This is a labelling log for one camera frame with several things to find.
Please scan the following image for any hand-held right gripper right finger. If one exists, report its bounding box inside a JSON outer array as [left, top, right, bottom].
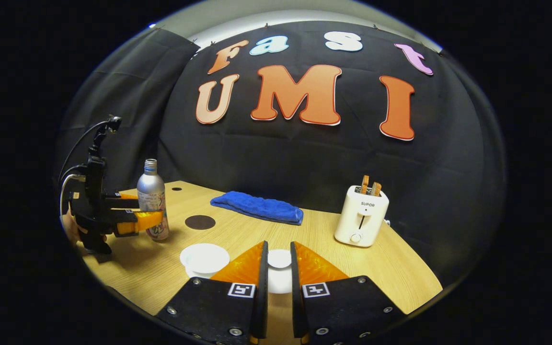
[[290, 241, 408, 345]]

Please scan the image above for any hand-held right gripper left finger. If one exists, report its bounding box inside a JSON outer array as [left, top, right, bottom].
[[156, 241, 269, 344]]

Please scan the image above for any silver water bottle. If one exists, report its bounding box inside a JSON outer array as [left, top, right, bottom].
[[137, 159, 170, 242]]

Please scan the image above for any dark round coaster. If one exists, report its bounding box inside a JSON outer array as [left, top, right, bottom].
[[184, 215, 216, 230]]

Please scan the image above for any white teacup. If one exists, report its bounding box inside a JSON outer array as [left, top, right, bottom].
[[180, 243, 231, 275]]

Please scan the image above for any blue towel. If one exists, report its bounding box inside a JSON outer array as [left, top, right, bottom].
[[210, 191, 304, 226]]

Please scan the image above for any white toaster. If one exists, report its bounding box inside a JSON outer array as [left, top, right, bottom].
[[334, 185, 390, 248]]

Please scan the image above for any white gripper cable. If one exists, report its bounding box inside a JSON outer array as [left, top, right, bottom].
[[59, 173, 85, 216]]

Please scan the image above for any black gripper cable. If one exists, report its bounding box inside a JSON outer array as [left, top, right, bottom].
[[59, 120, 109, 183]]

